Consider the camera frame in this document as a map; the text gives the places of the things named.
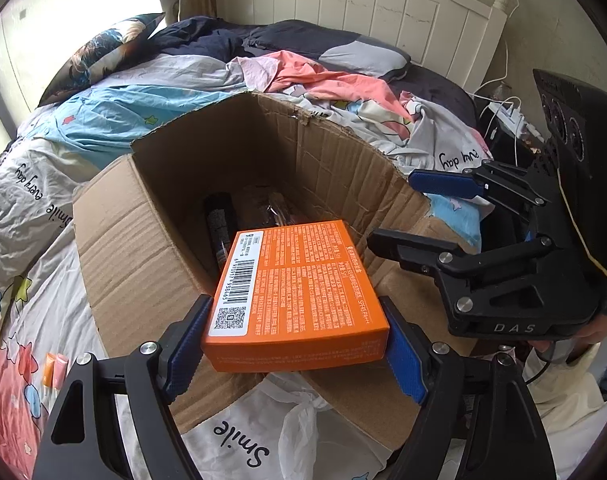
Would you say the pink white crumpled cloth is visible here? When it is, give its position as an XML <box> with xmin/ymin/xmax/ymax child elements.
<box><xmin>226</xmin><ymin>50</ymin><xmax>419</xmax><ymax>126</ymax></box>

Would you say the dark blue case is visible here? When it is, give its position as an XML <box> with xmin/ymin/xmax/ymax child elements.
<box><xmin>204</xmin><ymin>192</ymin><xmax>237</xmax><ymax>273</ymax></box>

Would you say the large brown cardboard box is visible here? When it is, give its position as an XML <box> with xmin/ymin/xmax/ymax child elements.
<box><xmin>72</xmin><ymin>91</ymin><xmax>484</xmax><ymax>453</ymax></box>

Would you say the person's right hand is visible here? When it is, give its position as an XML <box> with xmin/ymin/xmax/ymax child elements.
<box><xmin>576</xmin><ymin>312</ymin><xmax>607</xmax><ymax>358</ymax></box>

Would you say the navy blanket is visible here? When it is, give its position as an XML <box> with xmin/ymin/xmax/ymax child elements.
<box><xmin>151</xmin><ymin>16</ymin><xmax>477</xmax><ymax>121</ymax></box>

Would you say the white power strip with cables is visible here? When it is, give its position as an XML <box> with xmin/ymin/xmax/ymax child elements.
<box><xmin>476</xmin><ymin>95</ymin><xmax>554</xmax><ymax>171</ymax></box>

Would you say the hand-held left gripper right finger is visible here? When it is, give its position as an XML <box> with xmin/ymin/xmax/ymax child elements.
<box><xmin>381</xmin><ymin>296</ymin><xmax>557</xmax><ymax>480</ymax></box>

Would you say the white plastic bag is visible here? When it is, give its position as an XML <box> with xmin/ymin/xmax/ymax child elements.
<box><xmin>264</xmin><ymin>372</ymin><xmax>399</xmax><ymax>480</ymax></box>

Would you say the orange cardboard box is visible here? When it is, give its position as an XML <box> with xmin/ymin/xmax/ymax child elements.
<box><xmin>201</xmin><ymin>220</ymin><xmax>390</xmax><ymax>373</ymax></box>

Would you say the grey blue pillow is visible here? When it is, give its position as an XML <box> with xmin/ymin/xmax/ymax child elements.
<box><xmin>316</xmin><ymin>40</ymin><xmax>411</xmax><ymax>81</ymax></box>

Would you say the dark printed pillow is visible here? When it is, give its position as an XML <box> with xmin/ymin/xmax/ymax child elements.
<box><xmin>38</xmin><ymin>12</ymin><xmax>167</xmax><ymax>108</ymax></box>

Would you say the printed duvet cover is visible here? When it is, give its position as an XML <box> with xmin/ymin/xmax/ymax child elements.
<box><xmin>0</xmin><ymin>57</ymin><xmax>494</xmax><ymax>480</ymax></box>

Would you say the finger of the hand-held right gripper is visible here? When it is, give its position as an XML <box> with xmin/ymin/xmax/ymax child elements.
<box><xmin>408</xmin><ymin>160</ymin><xmax>551</xmax><ymax>208</ymax></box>
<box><xmin>367</xmin><ymin>227</ymin><xmax>559</xmax><ymax>281</ymax></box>

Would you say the white headboard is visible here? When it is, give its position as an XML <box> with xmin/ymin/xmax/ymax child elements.
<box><xmin>214</xmin><ymin>0</ymin><xmax>519</xmax><ymax>96</ymax></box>

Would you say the bag of cotton swabs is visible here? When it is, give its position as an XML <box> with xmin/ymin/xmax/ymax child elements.
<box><xmin>241</xmin><ymin>185</ymin><xmax>314</xmax><ymax>228</ymax></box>

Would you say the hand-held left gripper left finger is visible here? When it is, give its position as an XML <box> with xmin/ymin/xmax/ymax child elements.
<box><xmin>31</xmin><ymin>294</ymin><xmax>214</xmax><ymax>480</ymax></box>

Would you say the person's right forearm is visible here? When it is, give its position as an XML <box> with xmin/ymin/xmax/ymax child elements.
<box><xmin>521</xmin><ymin>342</ymin><xmax>607</xmax><ymax>461</ymax></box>

